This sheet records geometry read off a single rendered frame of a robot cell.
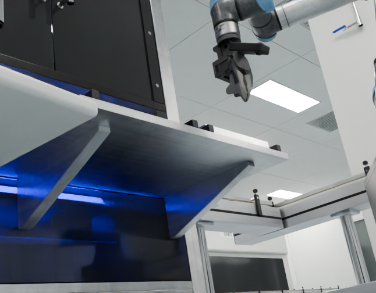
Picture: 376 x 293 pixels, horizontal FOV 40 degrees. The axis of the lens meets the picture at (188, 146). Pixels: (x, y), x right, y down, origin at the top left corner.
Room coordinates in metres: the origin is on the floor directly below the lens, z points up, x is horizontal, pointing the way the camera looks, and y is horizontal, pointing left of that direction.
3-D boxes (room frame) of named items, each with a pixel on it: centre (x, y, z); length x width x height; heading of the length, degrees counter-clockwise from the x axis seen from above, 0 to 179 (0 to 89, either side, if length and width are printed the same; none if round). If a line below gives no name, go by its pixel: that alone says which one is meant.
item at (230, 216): (2.03, -0.08, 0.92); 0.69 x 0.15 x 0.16; 139
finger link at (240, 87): (1.31, -0.16, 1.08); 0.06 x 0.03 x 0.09; 49
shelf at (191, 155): (1.28, 0.14, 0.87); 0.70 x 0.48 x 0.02; 139
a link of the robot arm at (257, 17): (1.31, -0.27, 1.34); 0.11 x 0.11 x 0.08; 74
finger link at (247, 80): (1.34, -0.18, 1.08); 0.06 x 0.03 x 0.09; 49
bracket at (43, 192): (1.08, 0.29, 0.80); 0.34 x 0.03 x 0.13; 49
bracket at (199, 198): (1.46, -0.04, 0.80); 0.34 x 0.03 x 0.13; 49
